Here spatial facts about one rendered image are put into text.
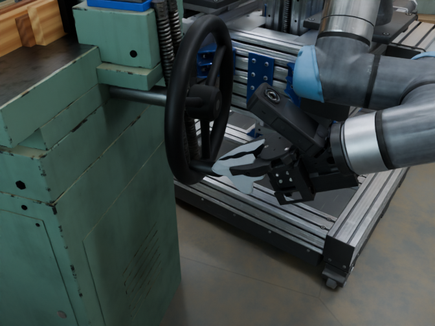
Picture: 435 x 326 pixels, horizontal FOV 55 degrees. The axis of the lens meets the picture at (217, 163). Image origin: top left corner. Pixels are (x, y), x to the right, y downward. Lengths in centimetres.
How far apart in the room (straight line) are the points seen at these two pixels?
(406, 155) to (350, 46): 17
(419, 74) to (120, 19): 44
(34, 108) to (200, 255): 103
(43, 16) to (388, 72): 54
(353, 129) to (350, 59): 11
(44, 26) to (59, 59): 8
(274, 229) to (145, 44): 89
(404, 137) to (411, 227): 129
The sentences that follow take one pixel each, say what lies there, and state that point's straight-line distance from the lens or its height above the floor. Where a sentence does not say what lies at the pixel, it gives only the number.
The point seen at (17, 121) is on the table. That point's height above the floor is 87.
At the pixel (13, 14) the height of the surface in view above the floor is 95.
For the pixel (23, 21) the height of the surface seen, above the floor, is 94.
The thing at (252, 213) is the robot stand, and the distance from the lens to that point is 144.
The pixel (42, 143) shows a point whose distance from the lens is 66.
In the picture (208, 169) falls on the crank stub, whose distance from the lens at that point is 66.
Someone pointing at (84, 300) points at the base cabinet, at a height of 46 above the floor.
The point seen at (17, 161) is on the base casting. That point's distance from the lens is 69.
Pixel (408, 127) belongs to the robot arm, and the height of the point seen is 91.
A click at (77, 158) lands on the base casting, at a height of 75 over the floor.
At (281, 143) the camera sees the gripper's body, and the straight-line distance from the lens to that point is 58.
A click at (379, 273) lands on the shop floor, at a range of 158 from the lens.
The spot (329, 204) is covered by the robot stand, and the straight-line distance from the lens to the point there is 146.
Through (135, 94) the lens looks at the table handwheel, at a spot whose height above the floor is 82.
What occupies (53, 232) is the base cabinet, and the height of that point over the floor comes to 64.
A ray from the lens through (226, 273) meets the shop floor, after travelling 148.
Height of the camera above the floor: 115
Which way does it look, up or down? 36 degrees down
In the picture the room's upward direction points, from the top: straight up
